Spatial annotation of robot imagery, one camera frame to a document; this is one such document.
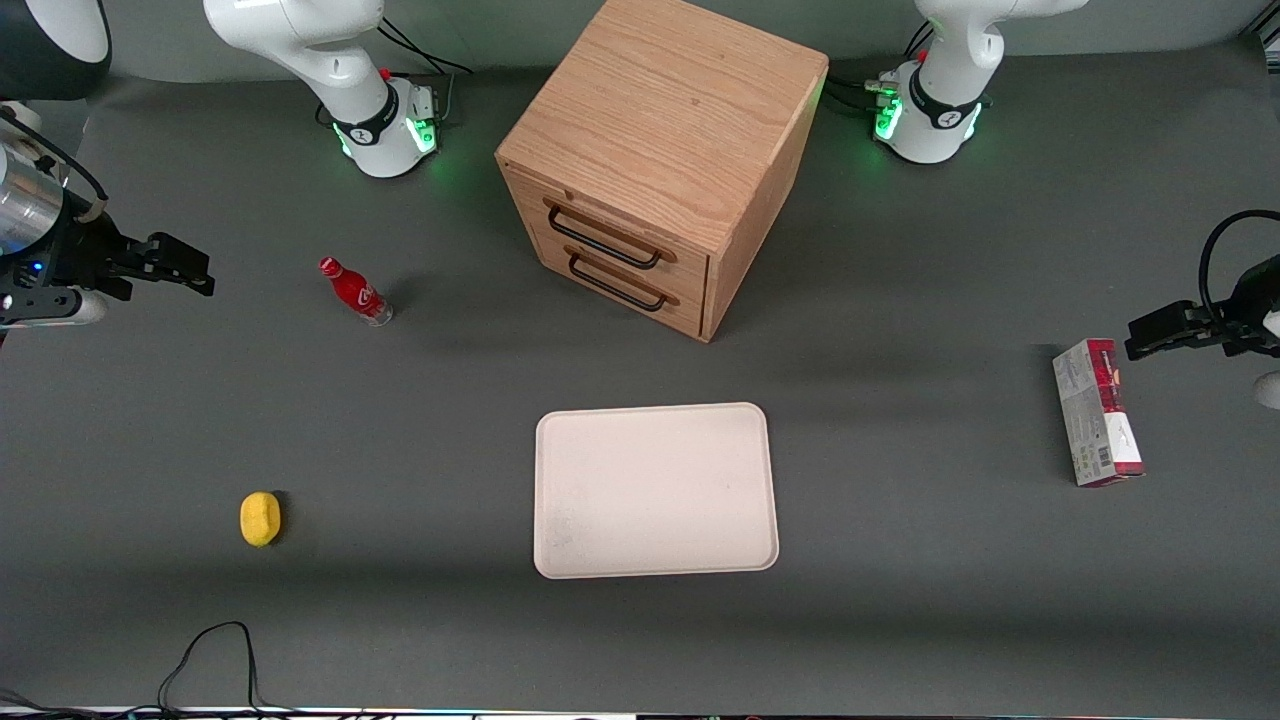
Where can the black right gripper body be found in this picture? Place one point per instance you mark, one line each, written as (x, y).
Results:
(78, 252)

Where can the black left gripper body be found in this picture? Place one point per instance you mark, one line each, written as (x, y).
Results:
(1248, 305)

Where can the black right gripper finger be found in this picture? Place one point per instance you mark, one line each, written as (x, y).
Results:
(180, 255)
(170, 281)

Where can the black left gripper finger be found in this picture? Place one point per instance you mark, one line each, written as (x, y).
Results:
(1175, 318)
(1180, 343)

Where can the red coke bottle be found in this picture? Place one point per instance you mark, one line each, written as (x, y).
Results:
(355, 291)

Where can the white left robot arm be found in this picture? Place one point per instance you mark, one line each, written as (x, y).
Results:
(950, 60)

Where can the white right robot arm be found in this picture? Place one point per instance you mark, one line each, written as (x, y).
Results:
(300, 40)

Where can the cream plastic tray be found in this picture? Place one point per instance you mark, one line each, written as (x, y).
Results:
(655, 490)

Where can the grey and red carton box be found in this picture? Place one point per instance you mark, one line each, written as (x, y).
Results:
(1095, 420)

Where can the yellow lemon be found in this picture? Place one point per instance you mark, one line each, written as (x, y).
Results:
(260, 519)

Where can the wooden drawer cabinet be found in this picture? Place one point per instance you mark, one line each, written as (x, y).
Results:
(660, 110)

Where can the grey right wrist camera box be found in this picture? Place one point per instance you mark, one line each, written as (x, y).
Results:
(85, 308)

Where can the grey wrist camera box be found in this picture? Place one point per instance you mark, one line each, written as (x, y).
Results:
(1270, 390)
(85, 308)

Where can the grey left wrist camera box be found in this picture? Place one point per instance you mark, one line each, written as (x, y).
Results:
(1270, 390)

